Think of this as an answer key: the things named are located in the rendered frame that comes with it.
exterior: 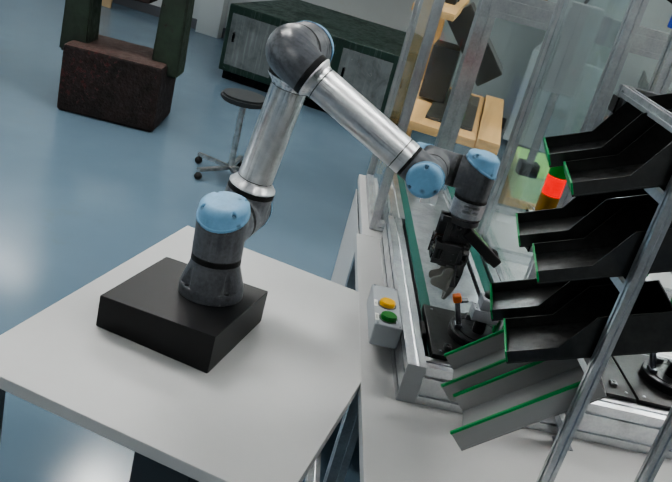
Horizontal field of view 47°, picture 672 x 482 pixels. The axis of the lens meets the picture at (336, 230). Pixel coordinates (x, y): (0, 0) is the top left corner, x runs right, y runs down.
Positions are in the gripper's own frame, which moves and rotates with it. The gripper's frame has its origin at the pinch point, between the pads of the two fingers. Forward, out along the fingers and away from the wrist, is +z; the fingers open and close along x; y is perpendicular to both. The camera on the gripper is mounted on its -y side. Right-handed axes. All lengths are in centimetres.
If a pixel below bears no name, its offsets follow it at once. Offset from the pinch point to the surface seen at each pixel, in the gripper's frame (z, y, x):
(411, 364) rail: 10.7, 7.1, 16.9
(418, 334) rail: 10.6, 4.2, 2.8
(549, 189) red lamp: -26.1, -20.3, -17.0
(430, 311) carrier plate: 9.6, 0.4, -8.5
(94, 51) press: 58, 191, -383
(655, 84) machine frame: -50, -62, -78
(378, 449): 20.6, 12.7, 35.7
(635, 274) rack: -36, -13, 54
